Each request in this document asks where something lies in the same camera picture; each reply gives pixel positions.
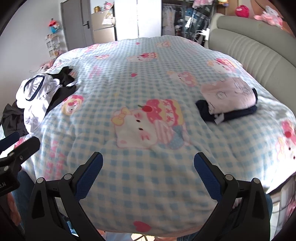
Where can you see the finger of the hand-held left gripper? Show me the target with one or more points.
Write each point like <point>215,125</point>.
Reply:
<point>27,148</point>
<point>9,141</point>

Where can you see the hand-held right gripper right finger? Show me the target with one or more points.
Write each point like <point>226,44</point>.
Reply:
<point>205,178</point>

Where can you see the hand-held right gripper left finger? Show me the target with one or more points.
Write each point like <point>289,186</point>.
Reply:
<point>92,176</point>

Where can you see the white shirt with navy trim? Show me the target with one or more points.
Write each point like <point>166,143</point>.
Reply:
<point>37,97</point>

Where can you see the open wardrobe with clothes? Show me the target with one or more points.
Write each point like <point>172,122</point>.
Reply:
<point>185,16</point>

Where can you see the person's blue jeans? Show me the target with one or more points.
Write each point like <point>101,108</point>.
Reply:
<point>23,197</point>

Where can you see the black garment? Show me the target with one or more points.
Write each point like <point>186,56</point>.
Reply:
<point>62,78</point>

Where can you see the folded pink garment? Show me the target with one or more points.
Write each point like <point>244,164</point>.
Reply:
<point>229,95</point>

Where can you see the white shelf rack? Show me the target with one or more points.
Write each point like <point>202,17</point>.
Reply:
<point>53,46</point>

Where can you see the blue checked printed blanket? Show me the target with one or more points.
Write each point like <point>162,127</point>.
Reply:
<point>150,81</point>

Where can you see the red and blue plush toy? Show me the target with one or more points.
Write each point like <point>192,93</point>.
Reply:
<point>55,26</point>

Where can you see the grey wardrobe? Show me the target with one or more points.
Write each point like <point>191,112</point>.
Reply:
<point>75,23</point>

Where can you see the grey padded headboard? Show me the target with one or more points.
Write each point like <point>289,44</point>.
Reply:
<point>266,53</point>

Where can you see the beige refrigerator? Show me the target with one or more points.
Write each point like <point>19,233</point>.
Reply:
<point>104,25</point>

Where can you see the white cabinet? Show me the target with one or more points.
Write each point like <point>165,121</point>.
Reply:
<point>138,18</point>

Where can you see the red round plush toy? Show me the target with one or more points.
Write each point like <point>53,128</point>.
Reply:
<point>242,11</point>

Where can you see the pink plush toy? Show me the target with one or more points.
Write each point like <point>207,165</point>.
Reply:
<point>270,16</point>

